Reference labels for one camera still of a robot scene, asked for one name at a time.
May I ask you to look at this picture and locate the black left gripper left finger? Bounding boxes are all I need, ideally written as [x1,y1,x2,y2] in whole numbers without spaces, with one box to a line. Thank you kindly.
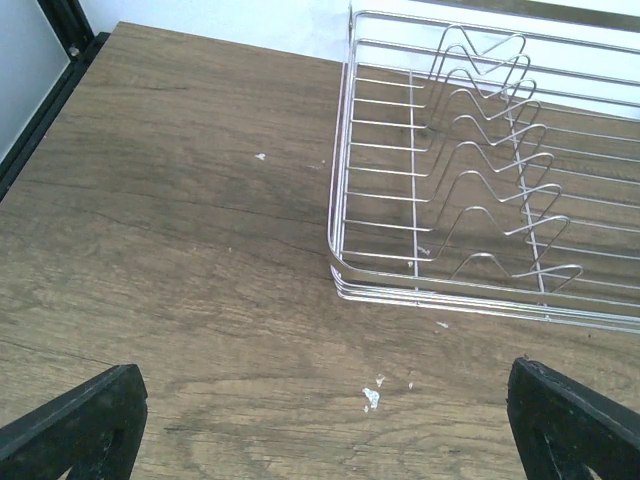
[1,364,148,479]

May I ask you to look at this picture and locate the black aluminium frame post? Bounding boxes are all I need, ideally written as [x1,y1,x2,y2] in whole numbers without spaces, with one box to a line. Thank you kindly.
[1,0,109,195]

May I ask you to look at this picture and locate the chrome wire dish rack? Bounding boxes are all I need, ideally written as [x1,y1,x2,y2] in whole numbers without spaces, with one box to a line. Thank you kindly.
[327,1,639,333]

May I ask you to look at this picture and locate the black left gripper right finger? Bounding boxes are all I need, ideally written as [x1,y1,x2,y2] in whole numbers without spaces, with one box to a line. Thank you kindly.
[507,357,639,479]

